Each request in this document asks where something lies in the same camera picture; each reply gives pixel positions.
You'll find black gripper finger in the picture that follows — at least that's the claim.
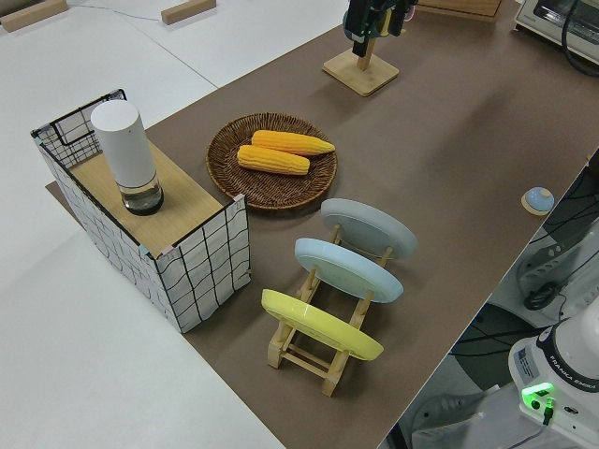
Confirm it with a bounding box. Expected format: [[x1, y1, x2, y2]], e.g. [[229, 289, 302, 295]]
[[390, 0, 407, 36], [348, 0, 375, 58]]

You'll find wooden drawer cabinet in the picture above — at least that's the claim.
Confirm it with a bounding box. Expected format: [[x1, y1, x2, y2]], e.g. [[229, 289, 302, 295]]
[[415, 0, 505, 23]]

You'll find dark teal mug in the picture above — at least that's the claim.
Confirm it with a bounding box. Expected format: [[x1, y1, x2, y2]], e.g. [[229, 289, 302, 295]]
[[342, 0, 390, 41]]

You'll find wooden mug tree stand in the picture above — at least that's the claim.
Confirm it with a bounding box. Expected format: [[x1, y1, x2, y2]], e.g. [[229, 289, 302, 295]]
[[321, 35, 401, 98]]

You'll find brown table mat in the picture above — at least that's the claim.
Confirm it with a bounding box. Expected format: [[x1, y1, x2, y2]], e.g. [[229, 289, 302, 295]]
[[45, 8, 599, 449]]

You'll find yellow corn cob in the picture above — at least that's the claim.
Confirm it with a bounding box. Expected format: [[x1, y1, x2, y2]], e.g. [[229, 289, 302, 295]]
[[237, 144, 312, 177], [251, 130, 337, 157]]

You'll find cream toaster oven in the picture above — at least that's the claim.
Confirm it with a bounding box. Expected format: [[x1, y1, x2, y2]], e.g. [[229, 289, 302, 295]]
[[512, 0, 599, 61]]

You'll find short wooden block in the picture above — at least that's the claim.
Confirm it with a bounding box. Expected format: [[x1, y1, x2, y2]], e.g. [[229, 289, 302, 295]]
[[160, 0, 217, 25]]

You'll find brown wicker basket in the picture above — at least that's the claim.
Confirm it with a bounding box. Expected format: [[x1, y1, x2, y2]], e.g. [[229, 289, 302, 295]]
[[206, 111, 339, 212]]

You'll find grey plate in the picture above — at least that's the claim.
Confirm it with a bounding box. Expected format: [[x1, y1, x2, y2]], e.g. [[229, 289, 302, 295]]
[[320, 197, 418, 261]]

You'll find light blue plate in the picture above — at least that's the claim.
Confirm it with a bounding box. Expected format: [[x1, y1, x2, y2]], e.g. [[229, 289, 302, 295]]
[[294, 238, 404, 305]]

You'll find white cylinder bottle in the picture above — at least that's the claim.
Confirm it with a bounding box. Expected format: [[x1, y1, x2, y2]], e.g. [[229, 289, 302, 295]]
[[90, 103, 166, 217]]

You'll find yellow plate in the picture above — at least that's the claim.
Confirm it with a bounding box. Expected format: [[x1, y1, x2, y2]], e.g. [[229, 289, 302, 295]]
[[260, 288, 385, 362]]

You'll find long wooden block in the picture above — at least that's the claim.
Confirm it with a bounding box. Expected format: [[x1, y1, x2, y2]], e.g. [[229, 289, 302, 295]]
[[0, 0, 68, 33]]

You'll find wooden plate rack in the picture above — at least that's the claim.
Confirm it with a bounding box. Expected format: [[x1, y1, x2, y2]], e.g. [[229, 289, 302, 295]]
[[267, 223, 397, 398]]

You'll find black cable by toaster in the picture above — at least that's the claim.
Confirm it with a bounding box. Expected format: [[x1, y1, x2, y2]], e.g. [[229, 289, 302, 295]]
[[560, 0, 599, 79]]

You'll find thin blue cable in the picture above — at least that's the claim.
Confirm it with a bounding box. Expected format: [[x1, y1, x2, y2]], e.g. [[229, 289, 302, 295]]
[[65, 0, 165, 22]]

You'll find black wire grid storage box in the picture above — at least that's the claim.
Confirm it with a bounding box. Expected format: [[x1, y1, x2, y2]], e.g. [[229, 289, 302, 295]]
[[30, 87, 253, 334]]

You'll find black cable clump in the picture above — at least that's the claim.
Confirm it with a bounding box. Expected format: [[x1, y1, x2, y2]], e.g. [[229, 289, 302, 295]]
[[523, 282, 561, 312]]

